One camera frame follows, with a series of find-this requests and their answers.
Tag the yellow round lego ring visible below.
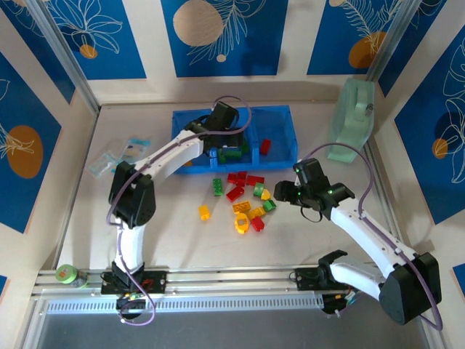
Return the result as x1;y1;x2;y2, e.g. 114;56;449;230
234;213;251;234

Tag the blue three-compartment plastic bin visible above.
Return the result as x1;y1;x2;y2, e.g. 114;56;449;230
171;105;299;175

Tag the green tape dispenser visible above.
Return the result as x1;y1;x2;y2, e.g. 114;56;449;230
325;78;376;163

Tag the blue and white packet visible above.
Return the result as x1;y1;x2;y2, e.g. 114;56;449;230
115;137;152;165

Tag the clear plastic bag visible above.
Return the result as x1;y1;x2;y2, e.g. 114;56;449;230
88;152;121;178

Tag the grey metal panel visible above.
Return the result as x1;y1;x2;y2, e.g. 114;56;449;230
21;310;429;349

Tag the green tape roll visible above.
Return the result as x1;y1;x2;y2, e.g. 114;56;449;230
54;264;89;289

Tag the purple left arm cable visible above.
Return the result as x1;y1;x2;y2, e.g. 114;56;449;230
105;95;254;325

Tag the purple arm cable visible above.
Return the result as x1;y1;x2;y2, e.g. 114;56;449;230
105;95;254;325
300;142;444;331

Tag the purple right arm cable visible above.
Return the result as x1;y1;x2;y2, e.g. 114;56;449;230
300;142;444;331

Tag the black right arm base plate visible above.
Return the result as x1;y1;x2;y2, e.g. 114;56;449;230
294;268;349;292

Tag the aluminium frame rail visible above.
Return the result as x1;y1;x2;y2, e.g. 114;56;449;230
31;267;432;302

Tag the aluminium corner post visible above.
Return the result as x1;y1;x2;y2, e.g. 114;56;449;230
364;0;418;84
25;0;101;113

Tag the grey slotted cable duct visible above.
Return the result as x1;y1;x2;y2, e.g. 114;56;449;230
43;294;325;314

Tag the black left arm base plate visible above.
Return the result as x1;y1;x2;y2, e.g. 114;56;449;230
100;269;167;294

